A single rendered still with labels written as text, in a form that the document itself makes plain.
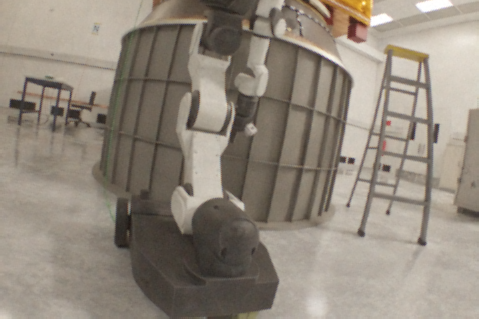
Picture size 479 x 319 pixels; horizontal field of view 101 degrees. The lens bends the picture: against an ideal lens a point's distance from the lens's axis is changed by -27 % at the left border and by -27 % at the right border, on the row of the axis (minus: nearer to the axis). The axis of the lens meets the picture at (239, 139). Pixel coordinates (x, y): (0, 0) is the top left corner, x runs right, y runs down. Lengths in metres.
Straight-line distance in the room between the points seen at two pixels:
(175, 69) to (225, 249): 1.25
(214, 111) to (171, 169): 0.75
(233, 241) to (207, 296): 0.17
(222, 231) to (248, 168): 0.95
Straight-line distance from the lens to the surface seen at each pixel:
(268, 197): 1.69
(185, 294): 0.70
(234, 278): 0.72
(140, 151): 1.78
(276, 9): 1.05
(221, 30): 1.01
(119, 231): 1.09
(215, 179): 0.94
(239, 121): 1.15
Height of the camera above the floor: 0.56
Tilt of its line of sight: 2 degrees down
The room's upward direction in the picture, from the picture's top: 11 degrees clockwise
